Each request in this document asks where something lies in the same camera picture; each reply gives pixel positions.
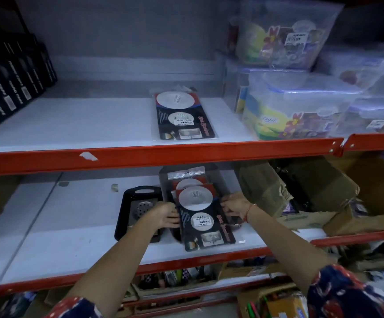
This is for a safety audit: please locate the floral navy left sleeve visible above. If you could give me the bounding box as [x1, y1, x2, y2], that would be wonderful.
[46, 296, 104, 318]

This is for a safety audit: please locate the orange metal shelf beam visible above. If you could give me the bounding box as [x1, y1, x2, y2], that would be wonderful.
[342, 132, 384, 153]
[0, 137, 345, 177]
[0, 228, 384, 299]

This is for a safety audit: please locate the green printed cardboard box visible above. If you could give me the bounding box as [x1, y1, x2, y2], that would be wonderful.
[278, 210, 338, 231]

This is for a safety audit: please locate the floral navy right sleeve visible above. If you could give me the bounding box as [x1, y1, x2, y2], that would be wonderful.
[306, 264, 384, 318]

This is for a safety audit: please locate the person's right forearm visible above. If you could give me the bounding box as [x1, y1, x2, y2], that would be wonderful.
[245, 204, 340, 296]

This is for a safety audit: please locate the large open cardboard box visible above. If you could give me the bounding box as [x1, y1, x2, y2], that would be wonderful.
[322, 155, 384, 237]

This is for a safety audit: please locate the person's left forearm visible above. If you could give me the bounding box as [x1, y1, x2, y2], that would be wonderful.
[64, 211, 162, 318]

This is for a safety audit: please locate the bagged clear floral storage container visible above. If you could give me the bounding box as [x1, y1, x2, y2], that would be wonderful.
[236, 0, 344, 70]

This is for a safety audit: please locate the torn brown cardboard box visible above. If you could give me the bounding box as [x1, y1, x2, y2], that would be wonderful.
[238, 160, 294, 218]

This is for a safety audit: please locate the person's left hand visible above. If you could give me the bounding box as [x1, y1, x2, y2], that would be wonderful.
[149, 201, 181, 230]

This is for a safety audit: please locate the floral navy sleeve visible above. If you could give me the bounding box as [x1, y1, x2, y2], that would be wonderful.
[306, 264, 384, 318]
[46, 296, 104, 318]

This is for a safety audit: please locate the sink strainer blister pack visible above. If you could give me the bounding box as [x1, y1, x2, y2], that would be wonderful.
[166, 166, 213, 196]
[175, 185, 236, 252]
[152, 90, 220, 141]

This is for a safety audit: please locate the white shelf board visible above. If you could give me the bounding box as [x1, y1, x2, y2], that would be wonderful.
[0, 79, 257, 154]
[0, 169, 327, 288]

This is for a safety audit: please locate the row of black tape boxes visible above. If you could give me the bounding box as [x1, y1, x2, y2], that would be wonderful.
[0, 28, 59, 137]

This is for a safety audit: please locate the person's right hand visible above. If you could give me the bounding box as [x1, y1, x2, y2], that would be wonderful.
[220, 192, 253, 225]

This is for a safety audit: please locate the clear floral lidded storage container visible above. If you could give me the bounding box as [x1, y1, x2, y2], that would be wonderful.
[242, 71, 363, 141]

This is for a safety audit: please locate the black plastic grater tray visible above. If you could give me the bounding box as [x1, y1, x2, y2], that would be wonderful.
[114, 185, 165, 244]

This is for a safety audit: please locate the clear plastic storage container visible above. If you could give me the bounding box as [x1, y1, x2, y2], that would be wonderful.
[222, 57, 256, 114]
[333, 95, 384, 137]
[316, 42, 384, 98]

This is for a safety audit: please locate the red thread bracelet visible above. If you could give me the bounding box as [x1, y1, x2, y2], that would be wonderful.
[244, 203, 257, 224]

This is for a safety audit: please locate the cardboard tray of pens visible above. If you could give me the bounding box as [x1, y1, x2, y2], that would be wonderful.
[131, 264, 226, 298]

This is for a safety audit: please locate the yellow cardboard box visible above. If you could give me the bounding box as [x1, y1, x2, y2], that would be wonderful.
[266, 294, 309, 318]

